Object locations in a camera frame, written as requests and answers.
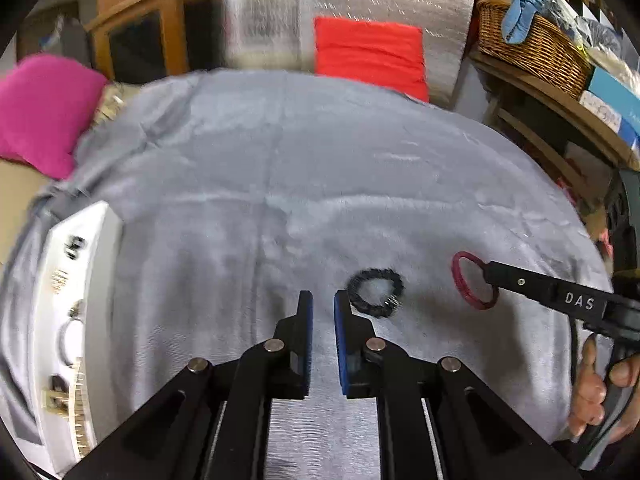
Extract person's right hand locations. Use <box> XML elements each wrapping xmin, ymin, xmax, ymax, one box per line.
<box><xmin>570</xmin><ymin>334</ymin><xmax>640</xmax><ymax>445</ymax></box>

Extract clear plastic bags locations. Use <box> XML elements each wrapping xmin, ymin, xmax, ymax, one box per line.
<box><xmin>547</xmin><ymin>0</ymin><xmax>628</xmax><ymax>63</ymax></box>

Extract blue cloth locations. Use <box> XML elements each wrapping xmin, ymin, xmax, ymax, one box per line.
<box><xmin>501</xmin><ymin>0</ymin><xmax>552</xmax><ymax>44</ymax></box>

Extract red cushion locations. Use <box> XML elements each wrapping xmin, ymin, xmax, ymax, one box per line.
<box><xmin>313</xmin><ymin>16</ymin><xmax>432</xmax><ymax>104</ymax></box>

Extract patterned beige cloth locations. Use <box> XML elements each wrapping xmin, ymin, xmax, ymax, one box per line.
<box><xmin>91</xmin><ymin>84</ymin><xmax>127</xmax><ymax>124</ymax></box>

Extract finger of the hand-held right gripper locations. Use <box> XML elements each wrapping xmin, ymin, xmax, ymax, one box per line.
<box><xmin>486</xmin><ymin>259</ymin><xmax>619</xmax><ymax>319</ymax></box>

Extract black beaded bracelet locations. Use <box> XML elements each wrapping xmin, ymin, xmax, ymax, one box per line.
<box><xmin>347</xmin><ymin>268</ymin><xmax>404</xmax><ymax>318</ymax></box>

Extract gold square brooch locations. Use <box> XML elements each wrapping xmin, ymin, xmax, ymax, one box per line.
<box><xmin>42</xmin><ymin>374</ymin><xmax>72</xmax><ymax>414</ymax></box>

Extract blue cardboard box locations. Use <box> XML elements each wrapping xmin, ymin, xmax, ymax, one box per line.
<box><xmin>579</xmin><ymin>66</ymin><xmax>640</xmax><ymax>152</ymax></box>

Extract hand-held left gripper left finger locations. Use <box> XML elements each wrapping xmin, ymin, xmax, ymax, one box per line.
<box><xmin>65</xmin><ymin>290</ymin><xmax>315</xmax><ymax>480</ymax></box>

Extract grey blanket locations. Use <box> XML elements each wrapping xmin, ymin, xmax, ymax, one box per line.
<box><xmin>0</xmin><ymin>70</ymin><xmax>617</xmax><ymax>480</ymax></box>

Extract wooden cabinet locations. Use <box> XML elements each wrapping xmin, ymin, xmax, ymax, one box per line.
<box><xmin>84</xmin><ymin>0</ymin><xmax>227</xmax><ymax>84</ymax></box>

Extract red bangle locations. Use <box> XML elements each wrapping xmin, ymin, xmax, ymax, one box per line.
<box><xmin>451</xmin><ymin>251</ymin><xmax>499</xmax><ymax>311</ymax></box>

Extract pink cushion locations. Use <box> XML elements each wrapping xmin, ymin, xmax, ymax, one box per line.
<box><xmin>0</xmin><ymin>55</ymin><xmax>109</xmax><ymax>182</ymax></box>

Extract white jewelry box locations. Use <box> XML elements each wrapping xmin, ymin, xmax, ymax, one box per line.
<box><xmin>29</xmin><ymin>200</ymin><xmax>127</xmax><ymax>467</ymax></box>

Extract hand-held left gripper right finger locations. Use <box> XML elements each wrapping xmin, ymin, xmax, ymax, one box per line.
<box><xmin>334</xmin><ymin>290</ymin><xmax>581</xmax><ymax>480</ymax></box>

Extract beige sofa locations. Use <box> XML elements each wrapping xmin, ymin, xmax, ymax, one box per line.
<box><xmin>0</xmin><ymin>156</ymin><xmax>52</xmax><ymax>263</ymax></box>

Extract wicker basket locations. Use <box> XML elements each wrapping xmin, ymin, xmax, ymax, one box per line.
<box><xmin>474</xmin><ymin>0</ymin><xmax>594</xmax><ymax>102</ymax></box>

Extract wooden shelf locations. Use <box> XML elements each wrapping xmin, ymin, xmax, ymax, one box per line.
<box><xmin>469</xmin><ymin>49</ymin><xmax>640</xmax><ymax>241</ymax></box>

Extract gold hair comb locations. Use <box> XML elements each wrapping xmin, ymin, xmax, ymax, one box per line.
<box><xmin>69</xmin><ymin>359</ymin><xmax>97</xmax><ymax>459</ymax></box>

